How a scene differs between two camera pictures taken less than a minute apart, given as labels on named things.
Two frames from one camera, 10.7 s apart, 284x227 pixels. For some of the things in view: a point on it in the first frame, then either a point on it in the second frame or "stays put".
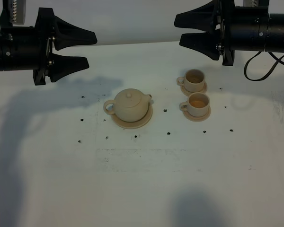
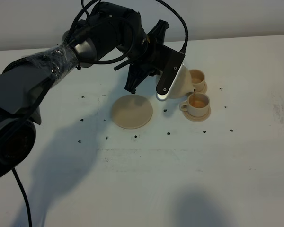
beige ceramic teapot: x=130 y=105 -> x=181 y=86
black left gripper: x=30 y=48 -> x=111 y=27
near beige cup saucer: x=197 y=118 stays put
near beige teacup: x=197 y=105 stays put
